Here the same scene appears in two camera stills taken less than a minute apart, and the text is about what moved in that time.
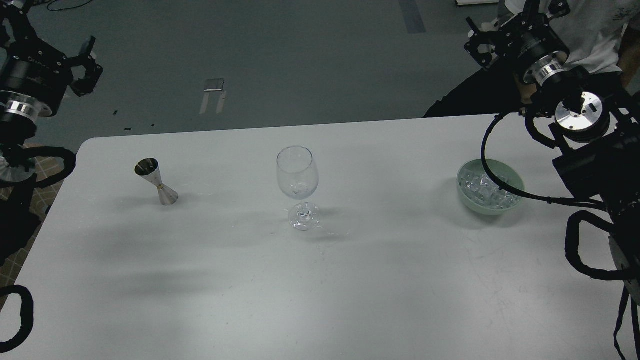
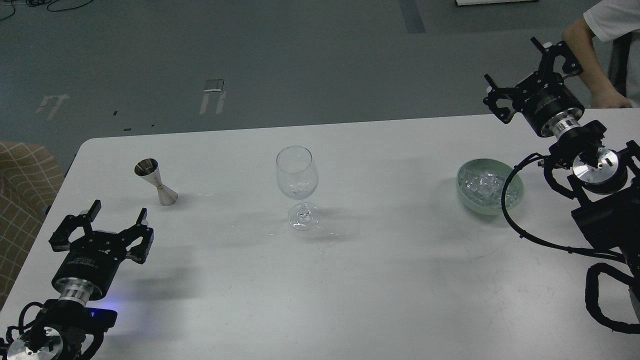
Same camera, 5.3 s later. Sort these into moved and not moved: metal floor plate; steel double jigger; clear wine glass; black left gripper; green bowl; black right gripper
Moved: black left gripper; black right gripper
Not moved: steel double jigger; metal floor plate; green bowl; clear wine glass
